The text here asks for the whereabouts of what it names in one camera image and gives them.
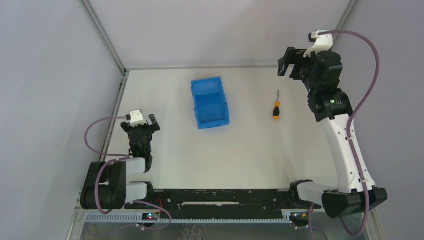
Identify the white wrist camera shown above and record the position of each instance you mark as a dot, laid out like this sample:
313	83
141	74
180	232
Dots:
319	42
136	118

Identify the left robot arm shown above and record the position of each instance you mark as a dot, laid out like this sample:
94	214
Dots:
106	187

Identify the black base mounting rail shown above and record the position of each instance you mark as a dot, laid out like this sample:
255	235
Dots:
227	204

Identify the blue plastic bin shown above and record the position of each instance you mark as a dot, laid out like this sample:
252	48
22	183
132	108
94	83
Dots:
210	103

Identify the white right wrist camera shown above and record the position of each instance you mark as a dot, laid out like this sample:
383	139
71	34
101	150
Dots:
319	42

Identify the small electronics board with leds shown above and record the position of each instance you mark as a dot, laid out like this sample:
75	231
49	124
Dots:
150	216

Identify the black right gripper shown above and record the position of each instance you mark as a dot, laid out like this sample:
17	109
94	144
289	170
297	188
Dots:
295	66

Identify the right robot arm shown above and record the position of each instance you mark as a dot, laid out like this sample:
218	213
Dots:
355	190

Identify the orange black handled screwdriver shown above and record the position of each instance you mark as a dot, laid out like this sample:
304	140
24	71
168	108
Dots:
276	110

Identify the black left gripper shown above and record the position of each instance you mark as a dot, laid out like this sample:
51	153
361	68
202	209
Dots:
140	128

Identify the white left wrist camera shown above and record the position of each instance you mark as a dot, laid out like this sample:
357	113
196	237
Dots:
136	118

